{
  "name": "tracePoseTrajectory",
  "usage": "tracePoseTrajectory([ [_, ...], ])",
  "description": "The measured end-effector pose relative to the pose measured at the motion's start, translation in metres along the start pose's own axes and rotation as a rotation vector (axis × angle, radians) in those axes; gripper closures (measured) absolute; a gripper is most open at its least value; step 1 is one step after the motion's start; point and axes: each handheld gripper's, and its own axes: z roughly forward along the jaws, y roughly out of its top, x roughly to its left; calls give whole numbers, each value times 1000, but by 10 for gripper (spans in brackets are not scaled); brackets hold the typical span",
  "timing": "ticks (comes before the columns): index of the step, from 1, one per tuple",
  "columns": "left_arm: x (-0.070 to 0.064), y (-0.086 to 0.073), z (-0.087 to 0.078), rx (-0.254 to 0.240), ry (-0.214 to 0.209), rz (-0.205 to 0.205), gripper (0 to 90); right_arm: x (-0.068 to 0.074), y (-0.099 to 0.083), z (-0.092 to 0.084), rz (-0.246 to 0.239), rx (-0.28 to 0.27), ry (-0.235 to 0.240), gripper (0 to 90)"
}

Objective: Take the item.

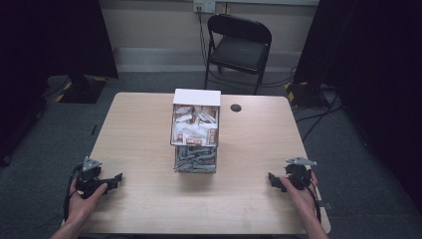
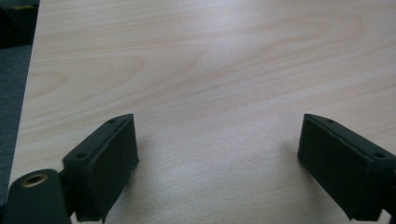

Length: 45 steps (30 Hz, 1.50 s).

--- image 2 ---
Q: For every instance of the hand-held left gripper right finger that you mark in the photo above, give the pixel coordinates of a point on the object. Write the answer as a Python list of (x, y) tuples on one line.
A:
[(342, 165)]

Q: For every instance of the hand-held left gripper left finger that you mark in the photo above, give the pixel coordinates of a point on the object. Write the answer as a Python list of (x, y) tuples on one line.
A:
[(99, 165)]

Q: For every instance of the dark object with yellow mark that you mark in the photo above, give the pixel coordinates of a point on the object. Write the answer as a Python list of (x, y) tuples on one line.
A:
[(17, 23)]

